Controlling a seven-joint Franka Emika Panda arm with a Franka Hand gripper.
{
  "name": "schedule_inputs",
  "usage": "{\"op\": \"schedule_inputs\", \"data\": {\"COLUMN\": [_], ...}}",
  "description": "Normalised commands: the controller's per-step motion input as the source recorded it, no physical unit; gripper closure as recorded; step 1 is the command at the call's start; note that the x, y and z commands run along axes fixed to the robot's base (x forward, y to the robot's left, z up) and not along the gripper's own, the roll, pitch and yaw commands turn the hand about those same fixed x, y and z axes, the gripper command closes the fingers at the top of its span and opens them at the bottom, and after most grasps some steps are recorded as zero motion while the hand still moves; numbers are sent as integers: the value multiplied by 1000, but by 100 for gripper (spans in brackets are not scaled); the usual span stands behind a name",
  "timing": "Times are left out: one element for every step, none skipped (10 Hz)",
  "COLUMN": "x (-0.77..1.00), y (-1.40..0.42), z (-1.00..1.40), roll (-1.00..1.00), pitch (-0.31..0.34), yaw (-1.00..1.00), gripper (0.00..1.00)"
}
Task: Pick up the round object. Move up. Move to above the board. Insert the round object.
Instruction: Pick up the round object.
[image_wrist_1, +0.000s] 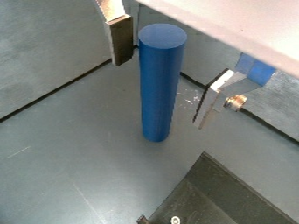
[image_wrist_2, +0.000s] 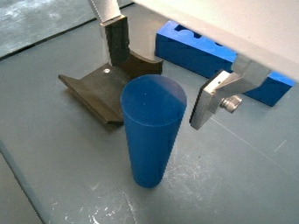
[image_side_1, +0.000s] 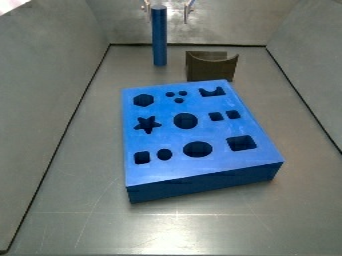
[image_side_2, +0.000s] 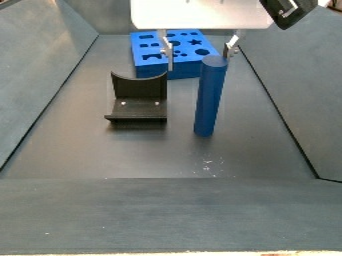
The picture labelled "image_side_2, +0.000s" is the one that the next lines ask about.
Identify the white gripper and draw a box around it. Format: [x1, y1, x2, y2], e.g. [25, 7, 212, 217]
[129, 0, 272, 71]

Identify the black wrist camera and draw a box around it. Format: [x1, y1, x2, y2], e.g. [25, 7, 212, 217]
[259, 0, 318, 30]

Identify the black curved peg holder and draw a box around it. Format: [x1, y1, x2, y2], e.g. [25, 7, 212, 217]
[104, 73, 167, 122]

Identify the blue foam shape board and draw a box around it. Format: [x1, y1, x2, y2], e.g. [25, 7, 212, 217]
[129, 29, 217, 80]

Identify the blue round cylinder peg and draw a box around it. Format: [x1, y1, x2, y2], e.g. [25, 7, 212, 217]
[193, 55, 228, 137]

